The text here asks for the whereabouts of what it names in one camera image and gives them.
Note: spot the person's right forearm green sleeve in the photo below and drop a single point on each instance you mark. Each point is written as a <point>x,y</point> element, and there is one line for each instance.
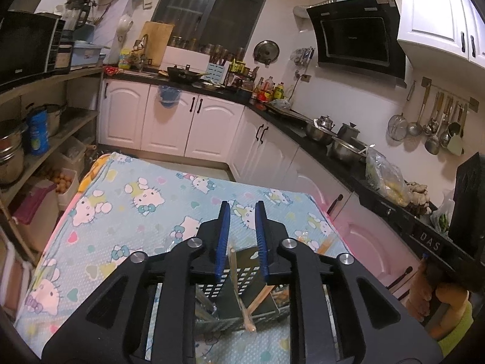
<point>456,322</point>

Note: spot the single wooden chopstick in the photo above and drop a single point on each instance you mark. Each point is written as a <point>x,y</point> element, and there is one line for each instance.
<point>235,273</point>
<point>261,297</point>

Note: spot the clear plastic bag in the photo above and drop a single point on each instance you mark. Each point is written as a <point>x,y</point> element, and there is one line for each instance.
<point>382,174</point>

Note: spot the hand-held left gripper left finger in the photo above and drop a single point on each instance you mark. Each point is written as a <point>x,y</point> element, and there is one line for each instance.
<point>221,242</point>

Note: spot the steel mixing bowl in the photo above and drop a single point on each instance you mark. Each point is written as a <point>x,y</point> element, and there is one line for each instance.
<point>346,151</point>
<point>318,135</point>

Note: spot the steel kettle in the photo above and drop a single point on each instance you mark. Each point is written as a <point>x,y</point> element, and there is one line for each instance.
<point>325,123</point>

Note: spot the black blender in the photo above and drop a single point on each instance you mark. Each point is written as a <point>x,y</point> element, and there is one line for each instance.
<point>77,11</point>

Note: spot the hanging small metal utensils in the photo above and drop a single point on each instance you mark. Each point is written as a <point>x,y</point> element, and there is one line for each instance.
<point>303,56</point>

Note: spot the black range hood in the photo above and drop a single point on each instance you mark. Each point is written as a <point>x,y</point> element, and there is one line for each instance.
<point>360,38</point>

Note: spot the pale blue plastic crate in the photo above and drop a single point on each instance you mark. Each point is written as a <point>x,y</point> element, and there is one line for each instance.
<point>85,54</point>

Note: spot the medium steel pot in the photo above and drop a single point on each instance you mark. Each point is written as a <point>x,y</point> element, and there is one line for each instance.
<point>53,118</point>

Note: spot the cartoon cat printed blanket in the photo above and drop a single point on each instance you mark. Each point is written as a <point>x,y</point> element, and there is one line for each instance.
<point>125,204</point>

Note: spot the dark kitchen window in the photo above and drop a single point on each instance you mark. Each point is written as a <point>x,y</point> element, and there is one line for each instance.
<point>212,7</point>

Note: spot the black wok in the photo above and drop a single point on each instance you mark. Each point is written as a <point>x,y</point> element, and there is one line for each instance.
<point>185,74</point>

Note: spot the box of brown eggs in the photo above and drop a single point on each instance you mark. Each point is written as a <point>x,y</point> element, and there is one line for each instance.
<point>62,180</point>

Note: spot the row of hanging kitchen utensils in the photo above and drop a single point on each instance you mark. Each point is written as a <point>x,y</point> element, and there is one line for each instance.
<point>454,143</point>

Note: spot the wooden shelf unit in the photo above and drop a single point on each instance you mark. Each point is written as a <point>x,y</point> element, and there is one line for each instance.
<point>72,117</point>

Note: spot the white storage box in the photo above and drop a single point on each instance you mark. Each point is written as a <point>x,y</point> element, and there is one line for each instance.
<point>185,58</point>

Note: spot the pink cloth covered box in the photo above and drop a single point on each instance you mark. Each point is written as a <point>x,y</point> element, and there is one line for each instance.
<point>32,206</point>

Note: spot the yellow plastic jar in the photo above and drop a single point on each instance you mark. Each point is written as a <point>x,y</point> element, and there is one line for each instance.
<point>125,58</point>

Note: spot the large steel pot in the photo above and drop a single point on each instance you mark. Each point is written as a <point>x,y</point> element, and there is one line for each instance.
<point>9,151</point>

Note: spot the blue canister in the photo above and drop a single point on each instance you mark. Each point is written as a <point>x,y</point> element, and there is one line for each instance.
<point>38,131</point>

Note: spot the blue hanging plastic bag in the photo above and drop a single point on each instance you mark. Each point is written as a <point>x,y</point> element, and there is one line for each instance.
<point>168,95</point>

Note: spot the green lattice utensil holder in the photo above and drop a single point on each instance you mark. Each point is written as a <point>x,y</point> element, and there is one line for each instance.
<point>248,275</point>

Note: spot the pale blue knife block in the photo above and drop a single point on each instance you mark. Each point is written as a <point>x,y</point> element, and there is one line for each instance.
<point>218,72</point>

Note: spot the white upper cabinet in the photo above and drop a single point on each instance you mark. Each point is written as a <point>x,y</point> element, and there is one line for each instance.
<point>432,11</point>

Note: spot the cluster of condiment bottles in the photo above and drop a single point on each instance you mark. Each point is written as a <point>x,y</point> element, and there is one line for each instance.
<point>269,91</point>

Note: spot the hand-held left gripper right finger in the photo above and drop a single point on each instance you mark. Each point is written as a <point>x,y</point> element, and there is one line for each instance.
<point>261,242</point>

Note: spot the wooden cutting board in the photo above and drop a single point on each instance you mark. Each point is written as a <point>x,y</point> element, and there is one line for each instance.
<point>155,41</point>

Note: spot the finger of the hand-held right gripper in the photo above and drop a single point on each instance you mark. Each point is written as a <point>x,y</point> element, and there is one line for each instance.
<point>390,212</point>

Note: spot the hanging steel pot lid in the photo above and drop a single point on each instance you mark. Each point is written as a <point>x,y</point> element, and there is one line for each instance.
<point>267,51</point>

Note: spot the person's right hand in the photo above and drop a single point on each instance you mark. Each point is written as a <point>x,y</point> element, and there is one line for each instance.
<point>418,295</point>

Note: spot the bag of green vegetables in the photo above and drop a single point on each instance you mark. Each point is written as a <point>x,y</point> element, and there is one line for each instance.
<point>443,216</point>

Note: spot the small steel lidded pot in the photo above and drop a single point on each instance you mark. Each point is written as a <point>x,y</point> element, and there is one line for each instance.
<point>348,132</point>

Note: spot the black microwave oven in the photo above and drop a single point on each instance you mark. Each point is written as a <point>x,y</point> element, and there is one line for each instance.
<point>24,45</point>

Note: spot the pile of mushrooms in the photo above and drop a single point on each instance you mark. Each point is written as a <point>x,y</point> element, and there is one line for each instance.
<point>416,197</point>

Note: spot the white base cabinets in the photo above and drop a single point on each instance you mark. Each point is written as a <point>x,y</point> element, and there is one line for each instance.
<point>212,129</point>

